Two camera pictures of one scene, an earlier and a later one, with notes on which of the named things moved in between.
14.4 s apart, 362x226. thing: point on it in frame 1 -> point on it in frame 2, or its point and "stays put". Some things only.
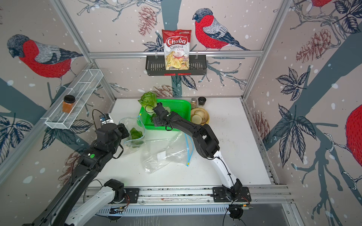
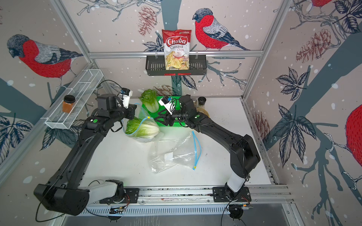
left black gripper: (121, 128) -> (131, 108)
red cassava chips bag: (176, 48) stays put
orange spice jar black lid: (67, 104) stays put
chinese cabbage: (149, 110) -> (136, 127)
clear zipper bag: (135, 141) -> (143, 128)
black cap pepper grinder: (201, 100) stays put
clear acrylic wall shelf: (81, 88) stays put
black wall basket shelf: (155, 66) stays put
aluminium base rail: (200, 196) stays put
